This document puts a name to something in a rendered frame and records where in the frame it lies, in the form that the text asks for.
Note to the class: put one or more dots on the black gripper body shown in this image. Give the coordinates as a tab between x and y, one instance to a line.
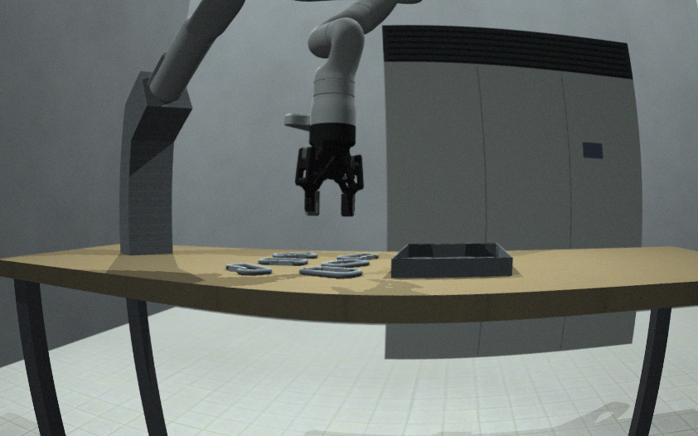
332	139

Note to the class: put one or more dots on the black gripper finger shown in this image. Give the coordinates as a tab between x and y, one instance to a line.
306	159
348	198

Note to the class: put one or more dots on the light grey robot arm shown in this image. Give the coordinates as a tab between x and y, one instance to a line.
334	81

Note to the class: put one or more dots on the grey carabiner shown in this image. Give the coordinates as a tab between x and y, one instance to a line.
358	256
346	263
283	261
295	255
315	271
248	269

